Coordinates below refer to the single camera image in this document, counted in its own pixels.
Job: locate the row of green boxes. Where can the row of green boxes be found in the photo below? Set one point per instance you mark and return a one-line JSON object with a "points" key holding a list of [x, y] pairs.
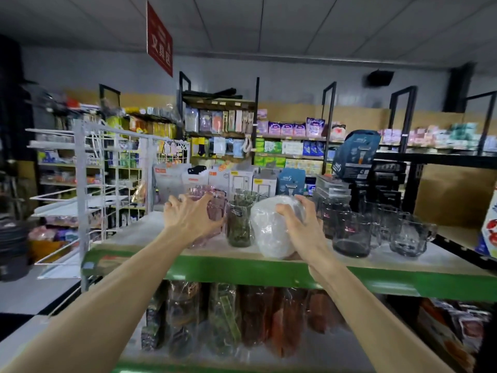
{"points": [[270, 147]]}

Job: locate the clear glass mug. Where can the clear glass mug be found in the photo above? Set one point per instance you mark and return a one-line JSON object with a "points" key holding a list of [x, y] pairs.
{"points": [[382, 225], [352, 236], [330, 217], [410, 238]]}

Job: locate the plastic-wrapped white cup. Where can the plastic-wrapped white cup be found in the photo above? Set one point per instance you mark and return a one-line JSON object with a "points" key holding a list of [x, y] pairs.
{"points": [[268, 233]]}

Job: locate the person's right hand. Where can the person's right hand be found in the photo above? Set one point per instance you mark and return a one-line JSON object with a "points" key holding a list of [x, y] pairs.
{"points": [[308, 235]]}

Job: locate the pink glass cup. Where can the pink glass cup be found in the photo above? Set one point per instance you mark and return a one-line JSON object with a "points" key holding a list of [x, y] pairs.
{"points": [[216, 208]]}

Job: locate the person's left hand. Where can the person's left hand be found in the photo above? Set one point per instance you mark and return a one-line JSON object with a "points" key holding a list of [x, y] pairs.
{"points": [[188, 221]]}

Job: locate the row of purple packets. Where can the row of purple packets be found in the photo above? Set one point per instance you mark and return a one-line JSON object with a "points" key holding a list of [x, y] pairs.
{"points": [[287, 128]]}

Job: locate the brown cardboard panel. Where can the brown cardboard panel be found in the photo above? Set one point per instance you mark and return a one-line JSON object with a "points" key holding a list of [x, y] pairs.
{"points": [[450, 198]]}

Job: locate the red hanging sign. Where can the red hanging sign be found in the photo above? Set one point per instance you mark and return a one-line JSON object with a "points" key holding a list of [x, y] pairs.
{"points": [[159, 40]]}

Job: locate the row of yellow packets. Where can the row of yellow packets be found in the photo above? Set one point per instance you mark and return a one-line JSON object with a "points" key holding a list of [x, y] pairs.
{"points": [[155, 128]]}

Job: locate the row of wrapped glass cups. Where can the row of wrapped glass cups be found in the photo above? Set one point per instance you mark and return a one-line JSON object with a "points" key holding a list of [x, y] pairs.
{"points": [[252, 318]]}

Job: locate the dark wooden shelf unit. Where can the dark wooden shelf unit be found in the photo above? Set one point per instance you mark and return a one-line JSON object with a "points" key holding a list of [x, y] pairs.
{"points": [[217, 102]]}

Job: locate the white and grey box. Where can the white and grey box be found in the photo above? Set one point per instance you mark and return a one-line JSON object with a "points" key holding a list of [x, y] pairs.
{"points": [[264, 184]]}

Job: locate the green metal shelf unit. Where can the green metal shelf unit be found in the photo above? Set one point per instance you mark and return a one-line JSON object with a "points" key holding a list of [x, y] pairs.
{"points": [[388, 280]]}

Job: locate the white box with orange label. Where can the white box with orange label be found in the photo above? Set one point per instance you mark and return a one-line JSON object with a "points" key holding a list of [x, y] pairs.
{"points": [[219, 180]]}

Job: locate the small blue razor box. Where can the small blue razor box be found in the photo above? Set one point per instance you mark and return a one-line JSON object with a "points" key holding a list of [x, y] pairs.
{"points": [[291, 182]]}

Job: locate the row of hanging product packets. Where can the row of hanging product packets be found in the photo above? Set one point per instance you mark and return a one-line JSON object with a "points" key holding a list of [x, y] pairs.
{"points": [[217, 121]]}

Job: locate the row of pastel packets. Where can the row of pastel packets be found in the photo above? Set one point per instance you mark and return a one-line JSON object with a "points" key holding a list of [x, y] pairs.
{"points": [[438, 137]]}

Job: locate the pile of packaged goods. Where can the pile of packaged goods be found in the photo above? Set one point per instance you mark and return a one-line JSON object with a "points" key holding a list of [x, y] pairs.
{"points": [[458, 326]]}

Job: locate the person's left thumb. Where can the person's left thumb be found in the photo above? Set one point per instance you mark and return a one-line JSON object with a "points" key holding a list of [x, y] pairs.
{"points": [[216, 229]]}

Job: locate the white box with window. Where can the white box with window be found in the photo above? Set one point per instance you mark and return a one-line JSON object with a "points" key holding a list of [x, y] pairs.
{"points": [[241, 181]]}

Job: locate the black metal shelf unit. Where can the black metal shelf unit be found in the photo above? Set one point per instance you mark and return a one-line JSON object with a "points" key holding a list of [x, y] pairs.
{"points": [[446, 159]]}

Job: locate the clear tinted glass cup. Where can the clear tinted glass cup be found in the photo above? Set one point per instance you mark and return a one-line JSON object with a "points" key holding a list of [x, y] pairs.
{"points": [[247, 196]]}

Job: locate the stack of black boxes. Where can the stack of black boxes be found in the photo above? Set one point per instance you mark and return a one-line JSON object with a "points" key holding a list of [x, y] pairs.
{"points": [[388, 182]]}

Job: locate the red and white box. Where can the red and white box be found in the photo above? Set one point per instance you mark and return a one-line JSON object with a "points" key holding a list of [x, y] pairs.
{"points": [[490, 229]]}

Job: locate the person's right thumb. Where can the person's right thumb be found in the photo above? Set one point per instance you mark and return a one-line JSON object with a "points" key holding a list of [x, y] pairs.
{"points": [[286, 214]]}

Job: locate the large blue razor package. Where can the large blue razor package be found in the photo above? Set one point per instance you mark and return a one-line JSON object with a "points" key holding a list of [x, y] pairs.
{"points": [[355, 155]]}

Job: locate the stack of clear plastic containers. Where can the stack of clear plastic containers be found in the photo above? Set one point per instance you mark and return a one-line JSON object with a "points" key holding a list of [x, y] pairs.
{"points": [[332, 187]]}

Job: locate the person's right forearm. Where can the person's right forearm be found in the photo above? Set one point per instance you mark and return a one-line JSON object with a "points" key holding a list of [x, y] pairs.
{"points": [[369, 318]]}

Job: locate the black wall speaker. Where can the black wall speaker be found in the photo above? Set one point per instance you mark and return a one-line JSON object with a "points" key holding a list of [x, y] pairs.
{"points": [[380, 78]]}

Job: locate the white package with red label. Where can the white package with red label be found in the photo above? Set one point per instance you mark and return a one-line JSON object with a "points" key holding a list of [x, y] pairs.
{"points": [[169, 182]]}

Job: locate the person's left forearm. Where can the person's left forearm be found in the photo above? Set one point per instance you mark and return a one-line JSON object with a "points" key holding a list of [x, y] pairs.
{"points": [[101, 310]]}

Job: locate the green glass cup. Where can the green glass cup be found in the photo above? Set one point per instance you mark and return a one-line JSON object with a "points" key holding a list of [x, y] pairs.
{"points": [[239, 226]]}

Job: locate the white box with black picture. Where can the white box with black picture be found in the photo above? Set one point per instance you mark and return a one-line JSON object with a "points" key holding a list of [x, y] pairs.
{"points": [[196, 175]]}

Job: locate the black bin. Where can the black bin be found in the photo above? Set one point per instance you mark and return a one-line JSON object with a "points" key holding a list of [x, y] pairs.
{"points": [[13, 252]]}

